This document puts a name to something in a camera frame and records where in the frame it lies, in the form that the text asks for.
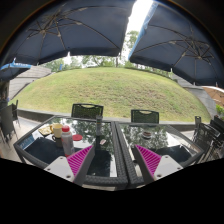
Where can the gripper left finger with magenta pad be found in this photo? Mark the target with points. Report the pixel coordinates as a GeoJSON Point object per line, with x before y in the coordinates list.
{"type": "Point", "coordinates": [74, 167]}

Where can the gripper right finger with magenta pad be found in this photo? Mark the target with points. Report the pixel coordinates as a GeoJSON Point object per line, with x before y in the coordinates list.
{"type": "Point", "coordinates": [153, 166]}

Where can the right glass wicker table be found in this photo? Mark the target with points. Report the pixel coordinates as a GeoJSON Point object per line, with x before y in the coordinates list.
{"type": "Point", "coordinates": [165, 140]}

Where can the red round coaster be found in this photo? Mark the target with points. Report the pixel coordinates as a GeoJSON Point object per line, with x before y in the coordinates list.
{"type": "Point", "coordinates": [77, 137]}

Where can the clear bottle with red cap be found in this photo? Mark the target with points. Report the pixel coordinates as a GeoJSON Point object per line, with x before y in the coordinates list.
{"type": "Point", "coordinates": [67, 141]}

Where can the small dish on right table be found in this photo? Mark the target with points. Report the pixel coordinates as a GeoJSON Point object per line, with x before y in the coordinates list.
{"type": "Point", "coordinates": [146, 134]}

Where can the cream yellow mug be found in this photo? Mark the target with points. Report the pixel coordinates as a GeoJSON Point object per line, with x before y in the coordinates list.
{"type": "Point", "coordinates": [56, 129]}

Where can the yellow plate on table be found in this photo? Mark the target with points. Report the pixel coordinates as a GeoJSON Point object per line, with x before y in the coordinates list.
{"type": "Point", "coordinates": [45, 130]}

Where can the dark umbrella pole base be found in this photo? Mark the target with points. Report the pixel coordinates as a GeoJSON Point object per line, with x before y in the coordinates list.
{"type": "Point", "coordinates": [98, 132]}

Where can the dark chairs at far right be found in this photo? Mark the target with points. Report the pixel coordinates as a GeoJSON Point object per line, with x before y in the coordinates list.
{"type": "Point", "coordinates": [210, 139]}

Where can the dark chair at far left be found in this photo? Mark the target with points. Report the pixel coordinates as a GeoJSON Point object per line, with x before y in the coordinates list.
{"type": "Point", "coordinates": [8, 115]}

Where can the small blue umbrella far left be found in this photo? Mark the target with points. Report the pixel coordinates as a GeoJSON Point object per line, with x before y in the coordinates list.
{"type": "Point", "coordinates": [11, 70]}

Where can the right navy patio umbrella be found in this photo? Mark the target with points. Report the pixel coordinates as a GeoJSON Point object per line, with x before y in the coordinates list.
{"type": "Point", "coordinates": [170, 41]}

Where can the navy patio umbrella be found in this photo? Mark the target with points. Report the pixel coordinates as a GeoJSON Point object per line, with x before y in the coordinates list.
{"type": "Point", "coordinates": [170, 41]}
{"type": "Point", "coordinates": [70, 27]}

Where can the left navy patio umbrella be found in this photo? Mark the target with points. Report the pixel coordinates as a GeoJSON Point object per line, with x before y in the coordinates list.
{"type": "Point", "coordinates": [70, 27]}

